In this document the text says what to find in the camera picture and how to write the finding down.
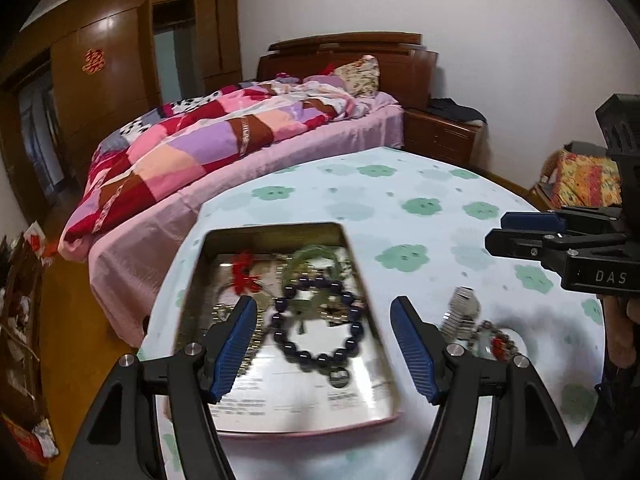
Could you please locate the dark folded clothes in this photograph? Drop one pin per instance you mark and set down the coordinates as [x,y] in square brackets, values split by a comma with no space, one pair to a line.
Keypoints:
[455,110]

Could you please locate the wooden nightstand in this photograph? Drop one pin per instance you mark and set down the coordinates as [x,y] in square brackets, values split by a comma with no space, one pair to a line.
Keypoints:
[440,140]

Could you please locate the patchwork quilt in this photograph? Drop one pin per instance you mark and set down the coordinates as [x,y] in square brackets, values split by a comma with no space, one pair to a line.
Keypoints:
[200,145]

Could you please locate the white red shopping bag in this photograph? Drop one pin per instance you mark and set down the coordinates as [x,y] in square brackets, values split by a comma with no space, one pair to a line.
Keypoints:
[35,237]

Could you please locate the floral pillow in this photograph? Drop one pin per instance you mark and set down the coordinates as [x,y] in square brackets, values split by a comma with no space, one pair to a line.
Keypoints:
[357,77]

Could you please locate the silver metal watch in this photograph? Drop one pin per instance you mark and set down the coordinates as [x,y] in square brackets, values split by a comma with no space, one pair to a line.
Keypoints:
[462,310]

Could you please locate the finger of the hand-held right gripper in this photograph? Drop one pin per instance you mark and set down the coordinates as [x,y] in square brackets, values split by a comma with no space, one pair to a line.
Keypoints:
[530,220]
[520,246]

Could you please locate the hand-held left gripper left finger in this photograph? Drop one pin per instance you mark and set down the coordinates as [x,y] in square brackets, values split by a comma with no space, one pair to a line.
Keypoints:
[230,355]

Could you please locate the red paper decoration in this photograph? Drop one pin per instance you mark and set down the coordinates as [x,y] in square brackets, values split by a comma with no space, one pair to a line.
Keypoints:
[94,61]

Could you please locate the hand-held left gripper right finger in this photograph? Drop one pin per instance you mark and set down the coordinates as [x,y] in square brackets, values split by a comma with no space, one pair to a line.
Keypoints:
[415,355]

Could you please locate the printed paper booklet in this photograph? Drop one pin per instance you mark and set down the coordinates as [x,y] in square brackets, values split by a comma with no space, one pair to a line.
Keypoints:
[300,400]

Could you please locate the pink metal tin box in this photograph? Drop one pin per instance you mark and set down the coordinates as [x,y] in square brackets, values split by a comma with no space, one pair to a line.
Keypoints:
[372,330]

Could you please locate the person's right hand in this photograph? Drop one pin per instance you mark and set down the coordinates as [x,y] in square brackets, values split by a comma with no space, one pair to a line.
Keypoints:
[622,325]

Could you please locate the colourful patterned cushion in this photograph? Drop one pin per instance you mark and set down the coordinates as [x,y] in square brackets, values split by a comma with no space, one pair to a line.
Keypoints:
[585,180]

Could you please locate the red knot ornament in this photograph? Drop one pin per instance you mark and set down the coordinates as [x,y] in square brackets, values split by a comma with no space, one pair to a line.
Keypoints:
[245,272]

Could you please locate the low wooden cabinet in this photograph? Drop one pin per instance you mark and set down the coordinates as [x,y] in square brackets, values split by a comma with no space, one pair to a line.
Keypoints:
[20,335]

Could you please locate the green cloud print tablecloth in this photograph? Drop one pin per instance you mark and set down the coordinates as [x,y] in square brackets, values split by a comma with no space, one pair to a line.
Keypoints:
[400,185]

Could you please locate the pink bed sheet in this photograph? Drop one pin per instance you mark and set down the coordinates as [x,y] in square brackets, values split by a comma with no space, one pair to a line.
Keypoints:
[165,220]

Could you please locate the wooden bed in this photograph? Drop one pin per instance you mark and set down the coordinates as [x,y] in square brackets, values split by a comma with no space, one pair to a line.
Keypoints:
[400,67]

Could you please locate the brown wooden wardrobe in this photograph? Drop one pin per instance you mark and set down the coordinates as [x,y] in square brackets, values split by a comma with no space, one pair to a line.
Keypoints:
[115,60]

